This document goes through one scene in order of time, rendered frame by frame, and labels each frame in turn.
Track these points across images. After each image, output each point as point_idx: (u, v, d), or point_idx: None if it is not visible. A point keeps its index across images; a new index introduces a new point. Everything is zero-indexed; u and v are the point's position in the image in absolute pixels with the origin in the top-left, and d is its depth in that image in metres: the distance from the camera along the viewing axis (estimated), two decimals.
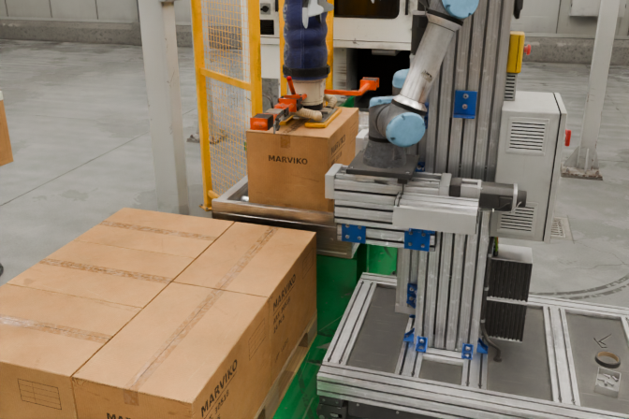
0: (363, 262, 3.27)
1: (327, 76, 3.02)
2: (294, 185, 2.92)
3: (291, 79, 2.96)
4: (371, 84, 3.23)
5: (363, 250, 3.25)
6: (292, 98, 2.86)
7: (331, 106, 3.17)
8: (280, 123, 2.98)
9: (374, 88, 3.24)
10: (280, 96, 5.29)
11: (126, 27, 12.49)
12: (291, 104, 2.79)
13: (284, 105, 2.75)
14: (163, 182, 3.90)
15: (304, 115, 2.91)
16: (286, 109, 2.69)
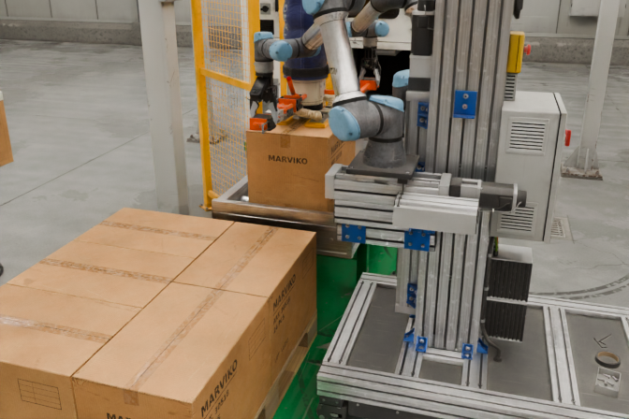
0: (363, 262, 3.27)
1: (327, 76, 3.02)
2: (294, 185, 2.92)
3: (292, 79, 2.97)
4: (372, 84, 3.24)
5: (363, 250, 3.25)
6: (292, 98, 2.87)
7: (331, 106, 3.18)
8: (280, 123, 2.99)
9: (374, 88, 3.24)
10: (280, 96, 5.29)
11: (126, 27, 12.49)
12: (291, 104, 2.79)
13: (283, 105, 2.75)
14: (163, 182, 3.90)
15: (304, 115, 2.91)
16: (290, 110, 2.68)
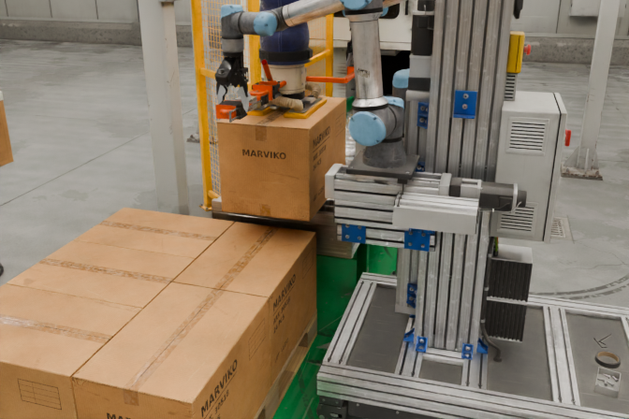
0: (363, 262, 3.27)
1: (309, 61, 2.69)
2: (271, 183, 2.58)
3: (269, 64, 2.64)
4: None
5: (363, 250, 3.25)
6: (269, 85, 2.54)
7: (314, 94, 2.85)
8: (255, 114, 2.66)
9: None
10: None
11: (126, 27, 12.49)
12: (267, 91, 2.46)
13: (257, 92, 2.42)
14: (163, 182, 3.90)
15: (283, 104, 2.58)
16: (265, 96, 2.35)
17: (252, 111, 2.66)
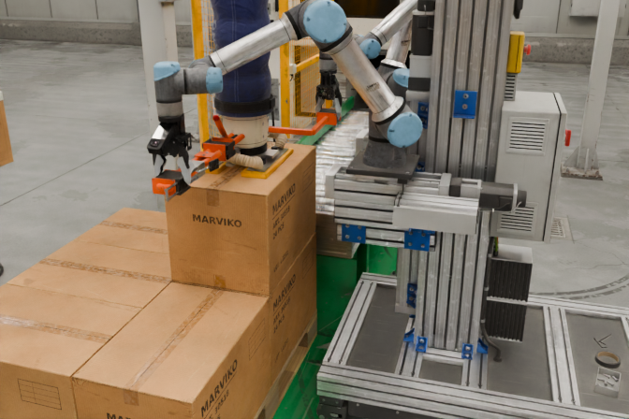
0: (363, 262, 3.27)
1: (270, 110, 2.37)
2: (226, 252, 2.27)
3: (224, 115, 2.31)
4: (330, 118, 2.59)
5: (363, 250, 3.25)
6: (222, 142, 2.22)
7: (280, 145, 2.53)
8: (210, 172, 2.34)
9: (334, 122, 2.59)
10: (280, 96, 5.29)
11: (126, 27, 12.49)
12: (219, 151, 2.14)
13: (207, 153, 2.10)
14: None
15: (239, 163, 2.26)
16: (214, 162, 2.03)
17: None
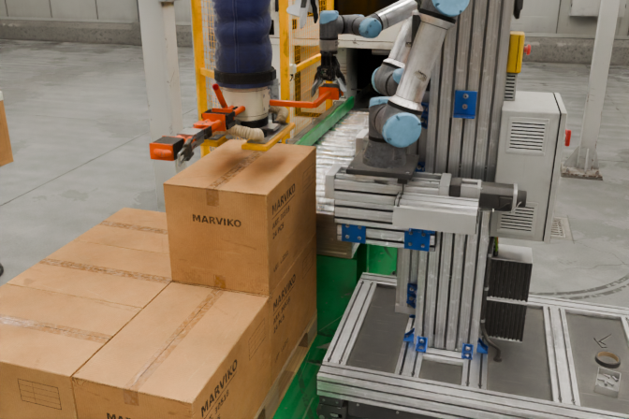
0: (363, 262, 3.27)
1: (271, 82, 2.33)
2: (226, 252, 2.27)
3: (225, 86, 2.27)
4: (332, 93, 2.55)
5: (363, 250, 3.25)
6: (222, 112, 2.17)
7: (281, 120, 2.49)
8: (210, 145, 2.30)
9: (337, 97, 2.55)
10: (280, 96, 5.29)
11: (126, 27, 12.49)
12: (218, 121, 2.10)
13: (206, 122, 2.06)
14: (163, 182, 3.90)
15: (239, 135, 2.22)
16: (209, 129, 2.00)
17: (205, 141, 2.30)
